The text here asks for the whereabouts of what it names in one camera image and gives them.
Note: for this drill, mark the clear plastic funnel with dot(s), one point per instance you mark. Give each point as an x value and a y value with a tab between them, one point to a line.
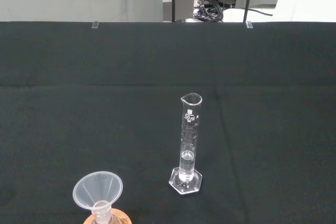
89	190

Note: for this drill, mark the clear cloth clip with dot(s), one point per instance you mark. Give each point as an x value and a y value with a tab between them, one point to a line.
95	25
249	25

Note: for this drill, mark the round-bottom glass flask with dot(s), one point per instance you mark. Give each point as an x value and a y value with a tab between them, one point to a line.
102	214

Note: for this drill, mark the black bench cloth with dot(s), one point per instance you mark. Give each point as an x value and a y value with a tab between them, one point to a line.
78	90

